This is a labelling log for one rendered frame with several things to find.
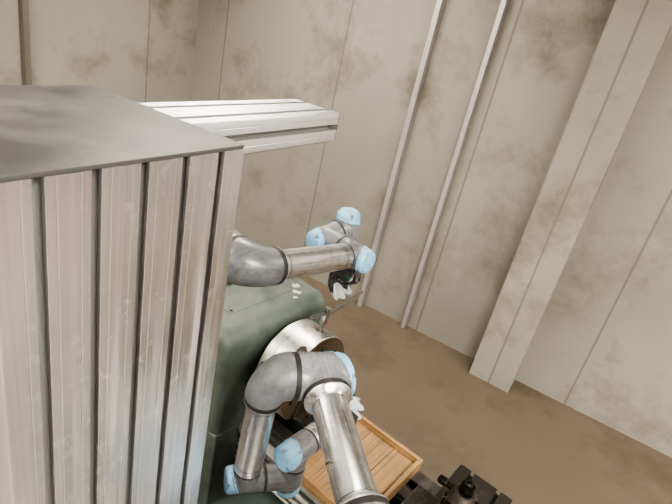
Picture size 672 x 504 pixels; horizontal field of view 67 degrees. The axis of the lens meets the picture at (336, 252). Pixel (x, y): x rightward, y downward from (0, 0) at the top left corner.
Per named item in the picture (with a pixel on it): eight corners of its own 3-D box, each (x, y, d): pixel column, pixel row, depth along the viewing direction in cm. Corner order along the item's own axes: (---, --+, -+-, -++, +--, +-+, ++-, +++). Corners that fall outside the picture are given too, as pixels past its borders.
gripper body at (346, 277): (346, 292, 170) (349, 262, 163) (327, 280, 174) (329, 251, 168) (360, 282, 175) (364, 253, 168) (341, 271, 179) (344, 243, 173)
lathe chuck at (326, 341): (248, 415, 164) (279, 329, 157) (307, 393, 190) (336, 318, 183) (267, 432, 160) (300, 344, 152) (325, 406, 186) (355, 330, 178)
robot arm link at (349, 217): (329, 210, 159) (348, 202, 164) (327, 240, 165) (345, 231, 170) (348, 220, 155) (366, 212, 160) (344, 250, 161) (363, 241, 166)
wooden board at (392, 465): (282, 469, 160) (284, 460, 159) (351, 417, 187) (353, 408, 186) (357, 535, 145) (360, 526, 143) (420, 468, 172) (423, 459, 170)
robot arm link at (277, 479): (259, 479, 148) (265, 452, 143) (297, 476, 152) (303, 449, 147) (263, 503, 141) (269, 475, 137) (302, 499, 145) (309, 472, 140)
